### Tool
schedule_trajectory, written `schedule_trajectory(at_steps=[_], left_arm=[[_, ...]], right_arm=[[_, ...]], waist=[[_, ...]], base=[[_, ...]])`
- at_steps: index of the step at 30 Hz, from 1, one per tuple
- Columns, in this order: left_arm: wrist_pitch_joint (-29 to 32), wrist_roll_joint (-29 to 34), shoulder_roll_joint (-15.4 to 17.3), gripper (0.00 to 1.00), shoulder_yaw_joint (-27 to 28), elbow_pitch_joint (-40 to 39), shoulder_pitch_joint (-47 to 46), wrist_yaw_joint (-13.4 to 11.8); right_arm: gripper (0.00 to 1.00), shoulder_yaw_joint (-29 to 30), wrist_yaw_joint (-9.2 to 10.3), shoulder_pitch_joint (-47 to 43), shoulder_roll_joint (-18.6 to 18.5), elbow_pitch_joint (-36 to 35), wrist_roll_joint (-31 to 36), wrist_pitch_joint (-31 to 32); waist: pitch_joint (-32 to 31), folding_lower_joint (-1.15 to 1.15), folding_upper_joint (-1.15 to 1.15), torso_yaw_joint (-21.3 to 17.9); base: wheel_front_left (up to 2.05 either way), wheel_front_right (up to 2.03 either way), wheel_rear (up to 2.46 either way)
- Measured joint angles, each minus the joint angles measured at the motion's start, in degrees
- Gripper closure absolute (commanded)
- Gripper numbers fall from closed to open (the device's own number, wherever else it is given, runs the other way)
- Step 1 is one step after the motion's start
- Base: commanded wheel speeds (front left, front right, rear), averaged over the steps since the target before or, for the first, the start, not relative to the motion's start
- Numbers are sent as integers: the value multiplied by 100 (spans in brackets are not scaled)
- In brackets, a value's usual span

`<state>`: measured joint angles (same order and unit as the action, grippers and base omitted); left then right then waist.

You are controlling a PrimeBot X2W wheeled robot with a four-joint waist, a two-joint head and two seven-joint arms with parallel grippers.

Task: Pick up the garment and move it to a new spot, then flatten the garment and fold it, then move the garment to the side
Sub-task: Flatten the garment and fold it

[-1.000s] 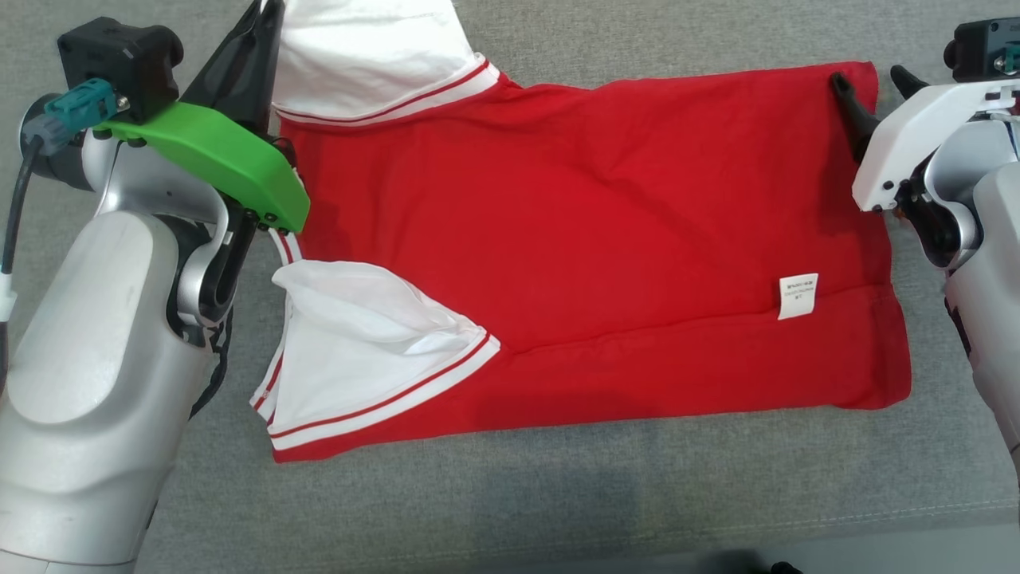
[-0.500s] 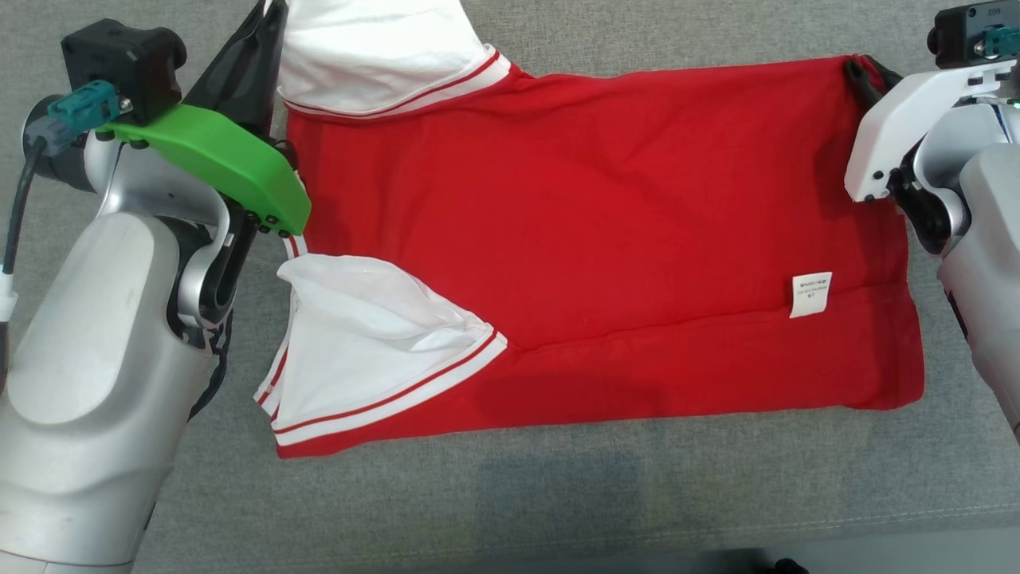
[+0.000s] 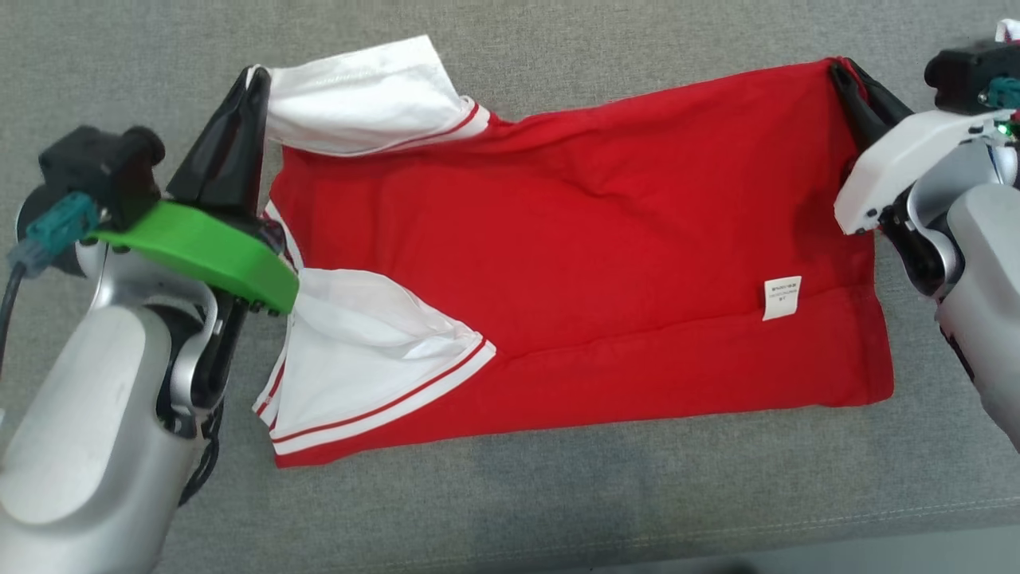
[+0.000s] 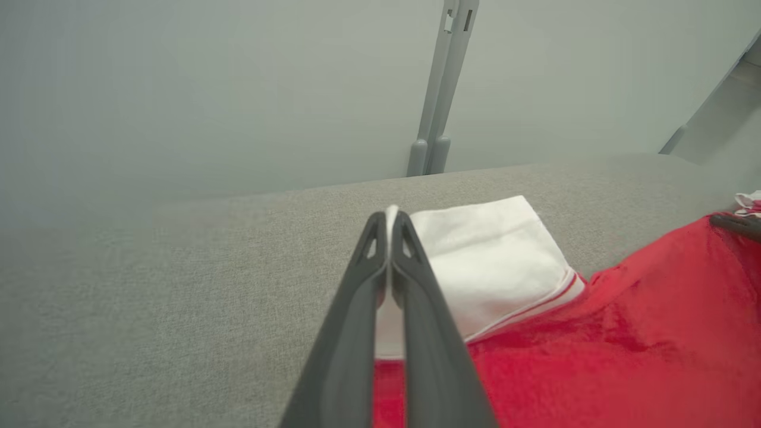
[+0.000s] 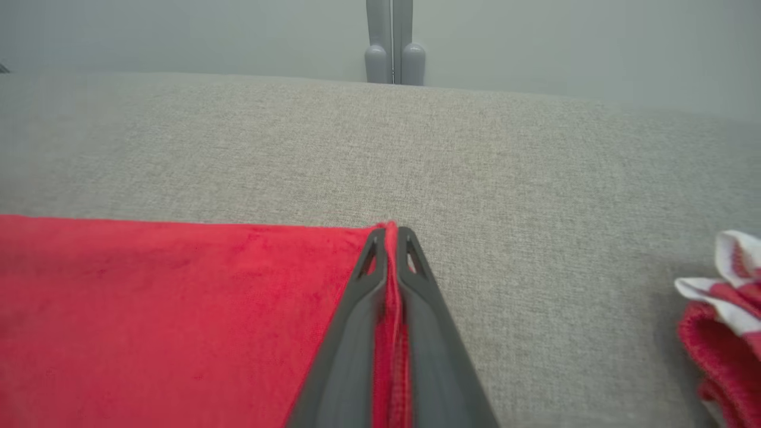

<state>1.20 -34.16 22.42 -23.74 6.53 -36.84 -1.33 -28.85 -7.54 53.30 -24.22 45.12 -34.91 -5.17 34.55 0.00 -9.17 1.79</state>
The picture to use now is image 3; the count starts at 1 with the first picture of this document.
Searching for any red white striped jersey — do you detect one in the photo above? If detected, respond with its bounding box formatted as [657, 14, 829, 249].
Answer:
[250, 33, 896, 470]

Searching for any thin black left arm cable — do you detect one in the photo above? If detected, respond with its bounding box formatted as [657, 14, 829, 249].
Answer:
[178, 401, 226, 508]

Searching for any black cable teal connector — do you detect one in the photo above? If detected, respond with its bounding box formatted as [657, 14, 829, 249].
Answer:
[978, 75, 1020, 111]
[0, 195, 101, 376]

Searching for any left black cable teal connector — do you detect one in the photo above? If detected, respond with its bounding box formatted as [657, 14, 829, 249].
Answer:
[0, 195, 101, 376]

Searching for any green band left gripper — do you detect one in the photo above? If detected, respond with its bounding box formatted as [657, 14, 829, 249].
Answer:
[92, 66, 302, 316]

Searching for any right black cable teal connector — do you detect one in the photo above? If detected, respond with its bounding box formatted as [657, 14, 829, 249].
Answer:
[978, 75, 1020, 111]

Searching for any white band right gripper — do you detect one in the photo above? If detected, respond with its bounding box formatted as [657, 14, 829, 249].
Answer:
[829, 57, 1010, 237]

